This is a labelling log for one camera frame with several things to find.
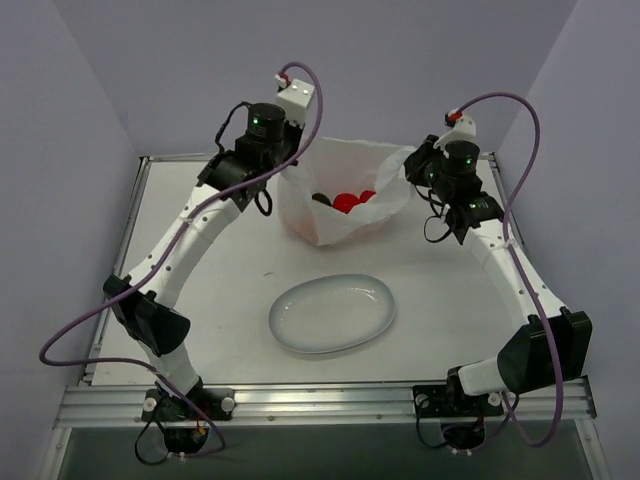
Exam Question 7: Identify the white plastic bag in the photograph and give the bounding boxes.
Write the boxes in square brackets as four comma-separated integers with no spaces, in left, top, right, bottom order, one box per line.
[276,138,415,247]

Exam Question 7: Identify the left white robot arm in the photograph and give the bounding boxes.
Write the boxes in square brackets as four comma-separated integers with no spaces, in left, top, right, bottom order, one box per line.
[103,101,308,419]

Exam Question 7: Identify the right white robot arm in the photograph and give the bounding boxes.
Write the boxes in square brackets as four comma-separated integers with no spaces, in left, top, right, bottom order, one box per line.
[404,135,593,413]

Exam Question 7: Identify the dark fake fruit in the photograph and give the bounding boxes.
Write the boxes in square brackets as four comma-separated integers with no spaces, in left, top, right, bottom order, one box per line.
[312,193,333,207]

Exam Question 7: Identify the red yellow fake peach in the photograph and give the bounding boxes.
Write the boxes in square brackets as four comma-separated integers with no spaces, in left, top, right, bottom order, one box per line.
[356,190,376,206]

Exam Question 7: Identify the red fake apple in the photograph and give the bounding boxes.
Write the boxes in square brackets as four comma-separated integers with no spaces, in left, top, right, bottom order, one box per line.
[332,193,358,214]

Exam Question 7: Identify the white oval plate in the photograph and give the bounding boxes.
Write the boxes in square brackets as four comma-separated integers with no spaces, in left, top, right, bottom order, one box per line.
[268,274,396,355]

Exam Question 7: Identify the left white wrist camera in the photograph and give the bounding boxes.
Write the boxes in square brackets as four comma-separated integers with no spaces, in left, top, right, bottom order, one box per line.
[275,73,315,127]

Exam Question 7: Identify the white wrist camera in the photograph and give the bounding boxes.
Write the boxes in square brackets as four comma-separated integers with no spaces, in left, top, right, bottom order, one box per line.
[275,73,315,127]
[434,110,477,151]

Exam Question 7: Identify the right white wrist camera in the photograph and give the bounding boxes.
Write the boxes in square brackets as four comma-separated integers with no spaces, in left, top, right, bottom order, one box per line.
[434,110,477,151]

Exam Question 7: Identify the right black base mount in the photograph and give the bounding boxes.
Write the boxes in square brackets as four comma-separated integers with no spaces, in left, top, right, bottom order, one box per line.
[412,379,505,451]

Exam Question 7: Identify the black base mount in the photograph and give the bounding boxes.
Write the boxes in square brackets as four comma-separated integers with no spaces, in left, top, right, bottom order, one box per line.
[412,379,505,451]
[141,385,236,458]

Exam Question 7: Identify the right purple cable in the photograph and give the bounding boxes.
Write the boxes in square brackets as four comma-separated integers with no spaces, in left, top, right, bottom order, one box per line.
[447,91,566,447]

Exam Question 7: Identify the purple cable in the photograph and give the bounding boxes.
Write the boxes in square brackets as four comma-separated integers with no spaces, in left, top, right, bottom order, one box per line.
[38,61,325,456]
[447,91,566,447]

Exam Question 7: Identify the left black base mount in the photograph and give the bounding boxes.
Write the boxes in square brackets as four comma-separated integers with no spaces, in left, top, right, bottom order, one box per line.
[141,385,236,458]

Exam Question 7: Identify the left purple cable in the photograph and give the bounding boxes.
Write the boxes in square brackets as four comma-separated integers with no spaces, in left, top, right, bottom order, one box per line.
[38,61,325,456]

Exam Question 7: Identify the aluminium front rail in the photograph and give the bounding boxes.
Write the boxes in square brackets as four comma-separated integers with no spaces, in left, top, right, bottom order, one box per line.
[53,378,597,429]

